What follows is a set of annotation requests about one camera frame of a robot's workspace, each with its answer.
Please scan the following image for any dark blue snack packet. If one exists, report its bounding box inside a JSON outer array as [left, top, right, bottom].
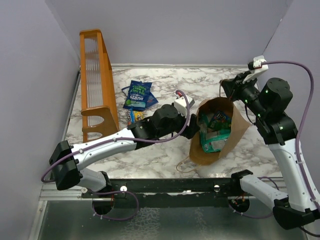
[[121, 86, 158, 112]]

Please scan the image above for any blue Burts crisps packet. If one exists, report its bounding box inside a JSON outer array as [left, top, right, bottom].
[[123, 80, 152, 111]]

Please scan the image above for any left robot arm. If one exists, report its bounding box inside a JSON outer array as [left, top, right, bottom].
[[49, 104, 200, 198]]

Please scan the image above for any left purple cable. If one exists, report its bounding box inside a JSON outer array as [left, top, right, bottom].
[[41, 89, 192, 221]]

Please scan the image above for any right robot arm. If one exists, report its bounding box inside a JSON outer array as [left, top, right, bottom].
[[220, 72, 320, 230]]

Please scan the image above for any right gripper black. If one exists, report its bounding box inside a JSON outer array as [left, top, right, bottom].
[[220, 70, 268, 118]]

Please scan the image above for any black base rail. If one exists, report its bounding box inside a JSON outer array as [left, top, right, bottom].
[[81, 177, 244, 209]]

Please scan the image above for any brown paper bag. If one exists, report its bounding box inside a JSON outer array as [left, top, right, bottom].
[[175, 95, 250, 174]]

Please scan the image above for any yellow M&M's packet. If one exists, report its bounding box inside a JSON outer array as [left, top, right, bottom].
[[133, 110, 145, 122]]

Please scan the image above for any orange wooden rack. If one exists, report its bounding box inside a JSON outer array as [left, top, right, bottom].
[[79, 29, 120, 143]]

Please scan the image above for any blue snack packet in bag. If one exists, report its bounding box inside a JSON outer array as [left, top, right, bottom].
[[208, 111, 232, 131]]

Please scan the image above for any green snack packet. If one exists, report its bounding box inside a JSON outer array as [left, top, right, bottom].
[[199, 113, 231, 153]]

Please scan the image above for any small blue candy bar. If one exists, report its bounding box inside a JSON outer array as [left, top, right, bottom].
[[127, 108, 135, 126]]

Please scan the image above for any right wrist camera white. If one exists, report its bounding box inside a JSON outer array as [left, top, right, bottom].
[[242, 55, 269, 84]]

